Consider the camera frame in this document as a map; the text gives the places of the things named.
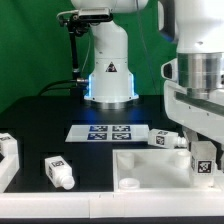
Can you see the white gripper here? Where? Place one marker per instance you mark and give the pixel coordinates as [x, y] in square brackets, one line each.
[202, 116]

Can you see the white square tabletop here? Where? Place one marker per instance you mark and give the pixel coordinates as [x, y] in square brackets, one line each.
[156, 170]

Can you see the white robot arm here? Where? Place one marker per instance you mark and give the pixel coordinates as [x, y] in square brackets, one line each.
[194, 79]

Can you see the white AprilTag base sheet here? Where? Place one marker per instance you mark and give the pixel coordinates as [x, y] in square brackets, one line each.
[108, 133]

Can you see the white U-shaped obstacle fence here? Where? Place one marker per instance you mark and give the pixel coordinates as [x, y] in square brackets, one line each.
[110, 204]

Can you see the black camera stand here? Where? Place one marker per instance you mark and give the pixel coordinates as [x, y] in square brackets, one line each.
[78, 23]

